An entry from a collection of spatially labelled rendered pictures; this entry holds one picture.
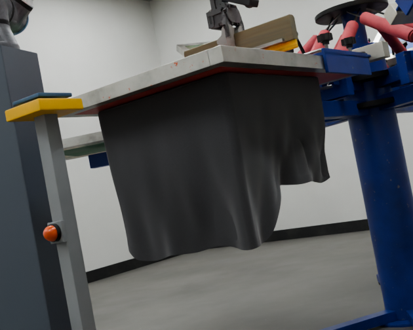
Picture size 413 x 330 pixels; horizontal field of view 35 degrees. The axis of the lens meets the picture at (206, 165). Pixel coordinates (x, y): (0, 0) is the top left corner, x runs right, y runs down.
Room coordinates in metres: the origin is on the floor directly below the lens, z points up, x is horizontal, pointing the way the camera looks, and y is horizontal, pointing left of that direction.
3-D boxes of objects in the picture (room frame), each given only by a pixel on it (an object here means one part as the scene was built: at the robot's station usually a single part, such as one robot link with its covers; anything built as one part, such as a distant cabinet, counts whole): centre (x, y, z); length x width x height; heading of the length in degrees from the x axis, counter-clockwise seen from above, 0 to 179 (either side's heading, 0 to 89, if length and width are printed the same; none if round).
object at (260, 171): (1.74, -0.22, 0.74); 0.46 x 0.04 x 0.42; 143
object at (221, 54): (1.91, -0.09, 0.97); 0.79 x 0.58 x 0.04; 143
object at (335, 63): (1.93, -0.45, 0.98); 0.30 x 0.05 x 0.07; 143
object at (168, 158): (1.68, 0.09, 0.74); 0.45 x 0.03 x 0.43; 53
